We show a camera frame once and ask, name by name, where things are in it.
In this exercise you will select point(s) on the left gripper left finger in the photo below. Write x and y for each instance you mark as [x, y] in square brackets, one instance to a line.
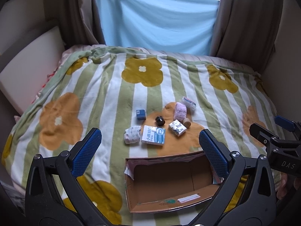
[53, 194]

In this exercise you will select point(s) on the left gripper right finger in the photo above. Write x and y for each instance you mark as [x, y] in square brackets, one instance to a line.
[257, 203]

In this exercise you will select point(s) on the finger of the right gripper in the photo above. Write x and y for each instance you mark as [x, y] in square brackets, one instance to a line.
[263, 135]
[289, 125]

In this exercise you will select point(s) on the black white patterned box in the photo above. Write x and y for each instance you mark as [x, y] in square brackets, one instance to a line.
[177, 127]

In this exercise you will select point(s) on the dental floss plastic case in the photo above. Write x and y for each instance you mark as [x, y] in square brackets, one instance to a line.
[188, 103]

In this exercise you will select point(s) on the pink towel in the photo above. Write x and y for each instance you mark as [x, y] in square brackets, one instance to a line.
[180, 111]

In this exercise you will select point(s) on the patterned white cloth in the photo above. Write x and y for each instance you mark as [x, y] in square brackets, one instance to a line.
[132, 134]

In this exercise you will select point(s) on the black round jar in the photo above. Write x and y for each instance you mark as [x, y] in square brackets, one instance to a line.
[160, 121]

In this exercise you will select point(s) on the small blue box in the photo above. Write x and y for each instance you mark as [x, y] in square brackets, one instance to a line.
[140, 114]

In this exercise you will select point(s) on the person right hand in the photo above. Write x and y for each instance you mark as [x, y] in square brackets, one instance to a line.
[283, 188]

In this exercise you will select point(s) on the small beige round jar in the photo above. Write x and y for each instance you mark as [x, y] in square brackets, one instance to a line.
[187, 122]

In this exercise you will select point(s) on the open cardboard box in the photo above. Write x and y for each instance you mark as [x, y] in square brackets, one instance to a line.
[168, 183]

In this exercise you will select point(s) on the white blue carton box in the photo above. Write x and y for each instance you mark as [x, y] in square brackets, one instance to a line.
[153, 135]

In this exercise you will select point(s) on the brown right curtain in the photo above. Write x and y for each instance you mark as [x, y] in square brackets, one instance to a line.
[245, 31]

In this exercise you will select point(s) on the brown curtain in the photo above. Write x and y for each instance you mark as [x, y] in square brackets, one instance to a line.
[245, 31]
[78, 21]

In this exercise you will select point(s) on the white padded headboard cushion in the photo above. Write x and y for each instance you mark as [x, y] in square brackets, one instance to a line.
[26, 64]

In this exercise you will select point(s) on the flower striped fleece blanket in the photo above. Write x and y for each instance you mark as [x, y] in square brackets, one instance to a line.
[102, 87]

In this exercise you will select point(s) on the light blue window sheet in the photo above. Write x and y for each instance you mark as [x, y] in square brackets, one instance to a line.
[177, 26]

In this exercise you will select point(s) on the brown left curtain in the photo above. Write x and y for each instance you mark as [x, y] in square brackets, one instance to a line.
[78, 21]

